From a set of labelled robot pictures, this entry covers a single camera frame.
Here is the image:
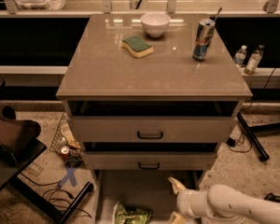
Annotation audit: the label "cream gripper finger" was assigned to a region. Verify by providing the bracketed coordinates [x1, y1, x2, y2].
[169, 212, 186, 224]
[168, 176, 186, 195]

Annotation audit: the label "green jalapeno chip bag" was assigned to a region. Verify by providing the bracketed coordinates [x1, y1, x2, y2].
[112, 202, 152, 224]

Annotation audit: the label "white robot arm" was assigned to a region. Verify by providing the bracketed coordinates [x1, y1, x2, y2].
[168, 177, 280, 224]

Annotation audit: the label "bottom open drawer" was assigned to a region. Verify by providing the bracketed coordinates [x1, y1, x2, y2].
[95, 170, 198, 224]

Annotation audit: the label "middle grey drawer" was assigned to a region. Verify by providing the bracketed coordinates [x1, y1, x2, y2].
[82, 151, 217, 170]

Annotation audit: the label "grey drawer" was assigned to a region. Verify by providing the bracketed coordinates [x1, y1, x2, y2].
[67, 116, 237, 143]
[82, 151, 217, 170]

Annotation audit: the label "grey drawer cabinet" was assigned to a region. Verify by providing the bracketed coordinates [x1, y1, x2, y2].
[57, 14, 251, 219]

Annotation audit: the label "top grey drawer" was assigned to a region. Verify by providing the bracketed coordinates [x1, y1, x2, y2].
[67, 116, 237, 143]

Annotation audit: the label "black caster wheel base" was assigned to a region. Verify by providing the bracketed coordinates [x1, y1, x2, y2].
[265, 193, 280, 203]

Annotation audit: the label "black floor stand leg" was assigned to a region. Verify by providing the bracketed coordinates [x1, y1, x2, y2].
[237, 113, 270, 162]

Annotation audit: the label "red soda can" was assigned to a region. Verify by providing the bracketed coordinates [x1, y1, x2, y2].
[61, 146, 70, 160]

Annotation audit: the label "tall clear drink bottle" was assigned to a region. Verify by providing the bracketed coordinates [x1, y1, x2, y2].
[244, 45, 264, 75]

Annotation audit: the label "small clear water bottle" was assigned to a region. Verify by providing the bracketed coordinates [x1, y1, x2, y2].
[233, 45, 246, 67]

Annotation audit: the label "green yellow sponge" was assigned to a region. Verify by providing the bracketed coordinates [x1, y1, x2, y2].
[121, 35, 154, 58]

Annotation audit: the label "blue silver energy drink can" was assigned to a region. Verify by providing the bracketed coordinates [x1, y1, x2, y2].
[192, 19, 216, 61]

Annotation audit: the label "white bowl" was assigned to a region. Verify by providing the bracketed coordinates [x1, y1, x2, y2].
[141, 13, 171, 37]

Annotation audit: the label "black floor cables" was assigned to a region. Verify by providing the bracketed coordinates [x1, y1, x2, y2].
[20, 171, 93, 218]

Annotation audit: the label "wire basket with snacks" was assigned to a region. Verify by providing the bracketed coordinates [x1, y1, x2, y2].
[49, 113, 82, 161]

